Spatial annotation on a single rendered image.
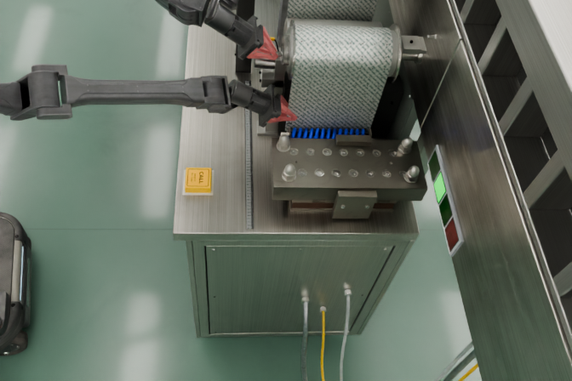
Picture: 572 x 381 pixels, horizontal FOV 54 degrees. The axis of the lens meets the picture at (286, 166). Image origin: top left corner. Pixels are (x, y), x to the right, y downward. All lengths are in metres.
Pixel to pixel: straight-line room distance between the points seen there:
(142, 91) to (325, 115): 0.49
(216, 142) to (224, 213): 0.24
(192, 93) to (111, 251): 1.30
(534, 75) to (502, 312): 0.41
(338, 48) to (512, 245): 0.62
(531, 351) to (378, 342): 1.43
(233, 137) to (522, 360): 1.00
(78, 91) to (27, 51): 2.13
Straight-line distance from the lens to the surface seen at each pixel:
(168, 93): 1.32
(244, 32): 1.35
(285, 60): 1.38
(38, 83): 1.25
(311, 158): 1.47
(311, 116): 1.50
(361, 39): 1.38
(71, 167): 2.79
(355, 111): 1.50
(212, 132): 1.67
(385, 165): 1.50
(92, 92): 1.26
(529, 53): 1.01
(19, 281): 2.29
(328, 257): 1.64
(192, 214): 1.51
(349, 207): 1.48
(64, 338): 2.40
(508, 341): 1.07
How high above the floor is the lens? 2.19
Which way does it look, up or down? 54 degrees down
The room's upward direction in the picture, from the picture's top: 9 degrees clockwise
